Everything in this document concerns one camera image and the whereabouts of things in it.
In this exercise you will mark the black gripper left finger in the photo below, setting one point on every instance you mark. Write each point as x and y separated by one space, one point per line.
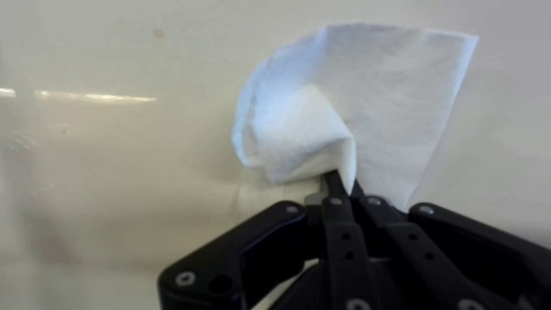
338 247

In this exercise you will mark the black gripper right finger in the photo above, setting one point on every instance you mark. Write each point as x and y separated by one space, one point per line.
448 259

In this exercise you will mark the white paper napkin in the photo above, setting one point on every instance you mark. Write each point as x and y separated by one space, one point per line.
379 92

